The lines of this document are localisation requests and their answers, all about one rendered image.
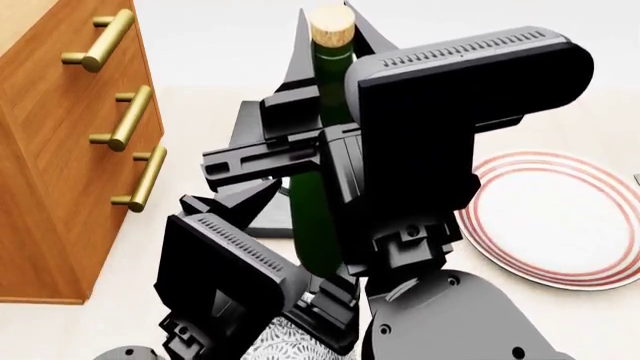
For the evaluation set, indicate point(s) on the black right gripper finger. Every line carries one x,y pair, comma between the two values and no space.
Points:
295,108
370,41

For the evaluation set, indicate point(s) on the white plate with red rings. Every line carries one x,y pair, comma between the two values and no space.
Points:
550,221

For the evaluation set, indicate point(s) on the green wine bottle with cork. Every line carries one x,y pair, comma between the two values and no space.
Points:
312,225

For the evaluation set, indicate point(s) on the brown wooden cabinet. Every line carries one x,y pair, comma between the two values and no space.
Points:
45,168

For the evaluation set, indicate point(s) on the grey patterned dish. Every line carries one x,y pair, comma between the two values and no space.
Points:
280,341

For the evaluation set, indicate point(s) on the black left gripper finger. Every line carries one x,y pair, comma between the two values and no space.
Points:
200,206
250,204

